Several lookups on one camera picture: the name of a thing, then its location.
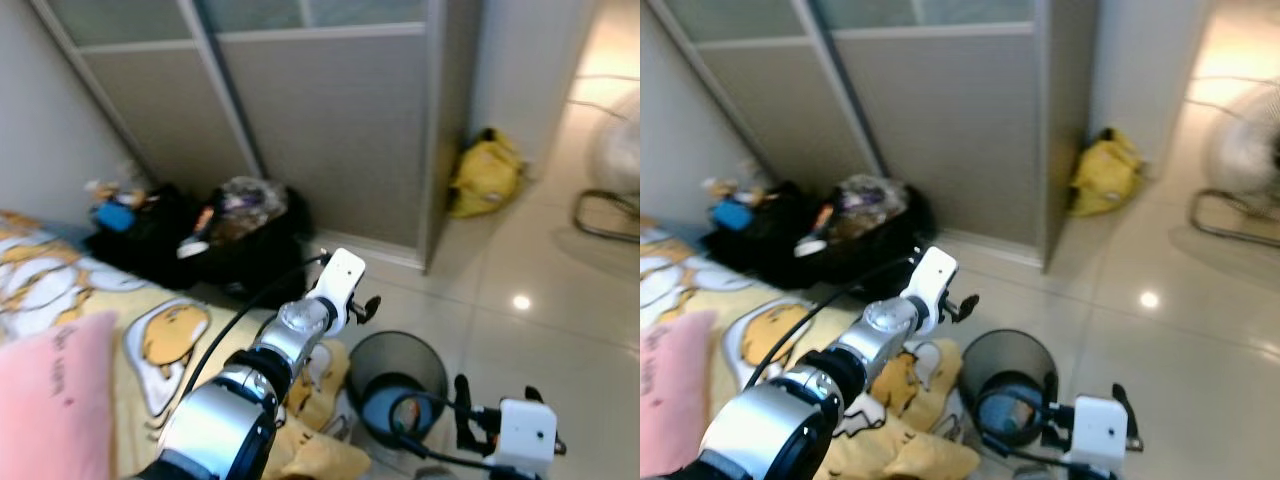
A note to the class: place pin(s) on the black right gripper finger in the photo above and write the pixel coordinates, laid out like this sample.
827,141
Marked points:
1050,410
535,395
1120,392
465,415

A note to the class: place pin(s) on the pink pillow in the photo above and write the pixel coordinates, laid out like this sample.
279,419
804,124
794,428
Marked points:
675,400
55,400

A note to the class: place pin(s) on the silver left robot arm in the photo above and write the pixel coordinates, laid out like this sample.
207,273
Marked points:
770,430
215,430

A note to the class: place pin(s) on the black mesh wastebasket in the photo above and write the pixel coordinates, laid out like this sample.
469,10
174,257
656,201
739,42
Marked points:
1005,352
395,355

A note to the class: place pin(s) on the black bag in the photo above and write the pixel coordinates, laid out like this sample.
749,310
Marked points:
765,250
260,258
150,250
880,258

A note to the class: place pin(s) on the crumpled clear plastic bag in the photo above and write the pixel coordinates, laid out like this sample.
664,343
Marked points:
873,203
250,205

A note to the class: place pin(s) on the white and red packet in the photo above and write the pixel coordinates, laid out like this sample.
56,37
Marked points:
813,233
197,235

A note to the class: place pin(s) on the grey sliding door wardrobe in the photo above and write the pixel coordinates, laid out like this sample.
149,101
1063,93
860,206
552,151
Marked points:
950,130
330,130

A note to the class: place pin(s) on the yellow bag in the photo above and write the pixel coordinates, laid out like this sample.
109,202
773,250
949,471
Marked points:
487,175
1105,175

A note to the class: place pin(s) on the yellow cartoon egg blanket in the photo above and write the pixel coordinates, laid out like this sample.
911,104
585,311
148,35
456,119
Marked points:
165,340
780,335

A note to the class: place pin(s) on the small blue item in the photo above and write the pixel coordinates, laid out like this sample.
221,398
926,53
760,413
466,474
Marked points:
732,215
115,217

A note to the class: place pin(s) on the white floor fan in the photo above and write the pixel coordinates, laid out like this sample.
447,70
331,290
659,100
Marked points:
1240,150
618,150

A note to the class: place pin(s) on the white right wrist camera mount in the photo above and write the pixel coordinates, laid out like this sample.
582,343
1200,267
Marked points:
1098,435
527,440

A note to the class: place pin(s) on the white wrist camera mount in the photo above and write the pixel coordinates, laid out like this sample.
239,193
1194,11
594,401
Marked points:
340,280
527,440
1098,435
932,278

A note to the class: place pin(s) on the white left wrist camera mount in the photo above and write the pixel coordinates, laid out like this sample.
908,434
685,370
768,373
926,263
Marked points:
340,280
932,278

